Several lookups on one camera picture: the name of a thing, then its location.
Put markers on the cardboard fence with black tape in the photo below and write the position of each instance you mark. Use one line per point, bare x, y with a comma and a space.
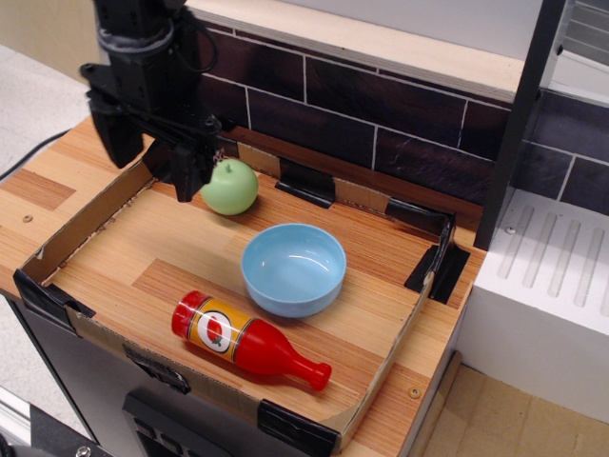
95, 259

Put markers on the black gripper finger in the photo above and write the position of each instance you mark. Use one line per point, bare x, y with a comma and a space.
191, 166
122, 139

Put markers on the red hot sauce bottle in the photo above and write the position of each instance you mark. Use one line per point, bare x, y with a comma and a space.
248, 342

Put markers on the dark grey vertical post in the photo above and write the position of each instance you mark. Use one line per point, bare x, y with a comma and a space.
538, 69

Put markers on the light blue bowl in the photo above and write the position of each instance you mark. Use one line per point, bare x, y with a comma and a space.
294, 270

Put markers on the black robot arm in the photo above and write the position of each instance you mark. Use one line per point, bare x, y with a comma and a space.
144, 27

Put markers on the light wooden shelf ledge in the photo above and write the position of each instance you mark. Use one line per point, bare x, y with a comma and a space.
453, 66

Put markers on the green toy apple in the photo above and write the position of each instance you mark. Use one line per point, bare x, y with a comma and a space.
233, 187

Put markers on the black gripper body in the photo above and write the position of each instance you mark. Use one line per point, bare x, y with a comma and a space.
159, 90

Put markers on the white dish drainer block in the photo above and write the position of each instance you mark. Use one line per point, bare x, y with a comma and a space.
537, 316

